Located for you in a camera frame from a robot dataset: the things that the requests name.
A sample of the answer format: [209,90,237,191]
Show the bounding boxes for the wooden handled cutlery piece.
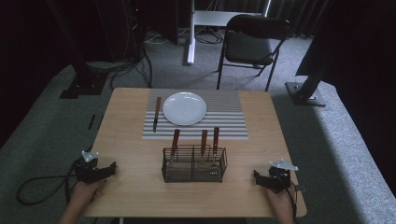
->
[210,126,220,167]
[200,129,209,164]
[168,128,181,171]

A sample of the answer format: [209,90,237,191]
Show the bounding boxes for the black metal stand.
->
[46,0,109,101]
[285,52,329,108]

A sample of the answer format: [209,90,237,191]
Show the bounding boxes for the wooden handled table knife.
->
[151,96,163,133]

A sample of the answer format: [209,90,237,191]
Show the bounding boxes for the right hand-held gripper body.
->
[266,159,300,191]

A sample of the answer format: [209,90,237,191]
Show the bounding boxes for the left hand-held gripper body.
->
[74,150,108,185]

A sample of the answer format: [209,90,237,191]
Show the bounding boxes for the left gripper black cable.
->
[15,161,82,207]

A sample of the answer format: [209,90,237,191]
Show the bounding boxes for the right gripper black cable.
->
[283,181,299,224]

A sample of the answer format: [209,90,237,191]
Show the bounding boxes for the black curtain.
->
[0,0,94,148]
[294,0,396,199]

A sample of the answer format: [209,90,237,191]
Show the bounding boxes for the white desk frame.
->
[185,0,273,66]

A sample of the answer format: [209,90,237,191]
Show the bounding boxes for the white round plate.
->
[162,91,208,127]

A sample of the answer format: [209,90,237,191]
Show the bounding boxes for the grey striped placemat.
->
[141,89,249,141]

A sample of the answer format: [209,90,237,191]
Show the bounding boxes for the black floor cables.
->
[109,46,154,91]

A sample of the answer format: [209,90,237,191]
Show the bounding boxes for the person's left hand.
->
[72,178,107,204]

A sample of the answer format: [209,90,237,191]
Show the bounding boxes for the black wire cutlery basket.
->
[161,144,229,184]

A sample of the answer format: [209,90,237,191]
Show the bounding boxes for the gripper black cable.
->
[283,181,299,224]
[15,161,82,207]

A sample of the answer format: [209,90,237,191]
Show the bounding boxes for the black tape strip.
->
[87,114,97,132]

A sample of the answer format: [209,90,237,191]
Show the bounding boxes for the person's right hand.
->
[264,186,296,217]

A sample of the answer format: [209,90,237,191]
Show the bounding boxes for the black folding chair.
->
[216,13,292,93]

